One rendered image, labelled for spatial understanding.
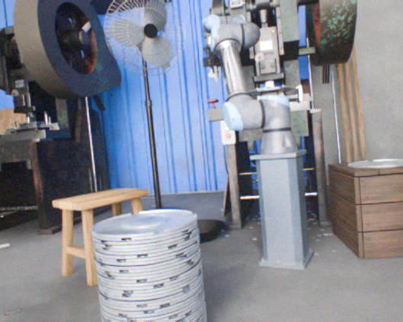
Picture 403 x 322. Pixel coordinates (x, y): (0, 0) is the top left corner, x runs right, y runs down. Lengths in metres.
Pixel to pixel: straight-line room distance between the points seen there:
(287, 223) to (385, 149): 2.25
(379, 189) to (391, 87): 2.14
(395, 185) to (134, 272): 1.05
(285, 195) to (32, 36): 1.80
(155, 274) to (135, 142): 2.88
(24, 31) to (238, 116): 1.58
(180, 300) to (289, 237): 0.62
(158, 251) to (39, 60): 1.82
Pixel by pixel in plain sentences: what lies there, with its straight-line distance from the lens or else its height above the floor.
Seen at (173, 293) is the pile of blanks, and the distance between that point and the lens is 0.92.
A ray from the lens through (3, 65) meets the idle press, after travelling 2.98.
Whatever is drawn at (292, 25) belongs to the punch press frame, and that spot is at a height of 1.15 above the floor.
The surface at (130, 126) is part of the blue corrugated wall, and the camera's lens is 3.70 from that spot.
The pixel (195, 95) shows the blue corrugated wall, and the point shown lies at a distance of 3.51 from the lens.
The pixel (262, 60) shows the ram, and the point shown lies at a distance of 2.20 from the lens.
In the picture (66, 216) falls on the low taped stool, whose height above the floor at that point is 0.26.
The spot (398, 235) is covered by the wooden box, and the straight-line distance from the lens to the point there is 1.58.
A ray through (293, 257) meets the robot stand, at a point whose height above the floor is 0.04.
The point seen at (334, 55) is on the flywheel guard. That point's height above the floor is 0.94.
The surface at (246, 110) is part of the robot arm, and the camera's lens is 1.37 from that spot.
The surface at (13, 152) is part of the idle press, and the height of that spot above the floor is 0.56.
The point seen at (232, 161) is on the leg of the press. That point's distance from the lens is 2.00.
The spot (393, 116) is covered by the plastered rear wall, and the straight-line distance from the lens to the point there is 3.56.
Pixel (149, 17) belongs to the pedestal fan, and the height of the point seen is 1.40.
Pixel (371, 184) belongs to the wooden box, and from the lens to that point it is 1.51.
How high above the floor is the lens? 0.53
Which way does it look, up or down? 3 degrees down
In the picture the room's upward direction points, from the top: 5 degrees counter-clockwise
